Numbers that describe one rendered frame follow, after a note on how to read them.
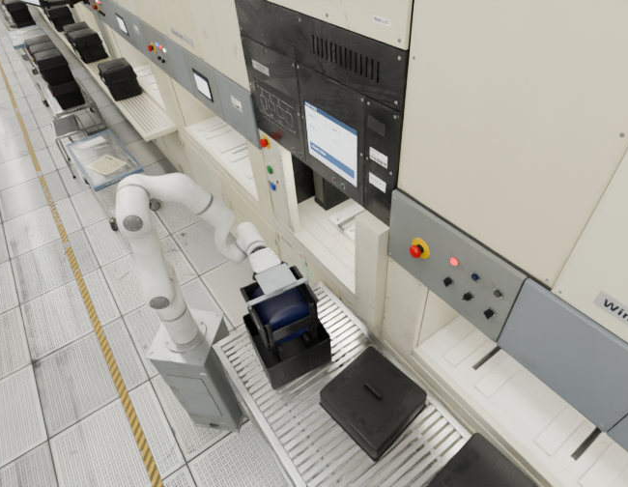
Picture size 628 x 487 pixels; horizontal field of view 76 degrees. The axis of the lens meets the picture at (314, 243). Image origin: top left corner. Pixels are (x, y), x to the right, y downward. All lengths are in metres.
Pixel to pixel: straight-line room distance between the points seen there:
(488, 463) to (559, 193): 0.82
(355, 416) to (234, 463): 1.07
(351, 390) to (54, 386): 2.09
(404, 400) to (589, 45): 1.21
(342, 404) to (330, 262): 0.69
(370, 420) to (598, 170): 1.07
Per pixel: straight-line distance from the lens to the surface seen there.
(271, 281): 1.42
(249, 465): 2.46
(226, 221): 1.48
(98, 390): 2.98
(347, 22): 1.19
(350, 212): 2.17
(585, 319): 1.04
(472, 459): 1.40
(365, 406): 1.58
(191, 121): 3.33
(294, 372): 1.69
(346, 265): 1.94
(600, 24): 0.81
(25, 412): 3.16
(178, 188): 1.38
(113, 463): 2.73
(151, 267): 1.57
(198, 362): 1.88
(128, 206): 1.37
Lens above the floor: 2.31
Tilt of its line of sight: 45 degrees down
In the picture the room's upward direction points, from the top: 6 degrees counter-clockwise
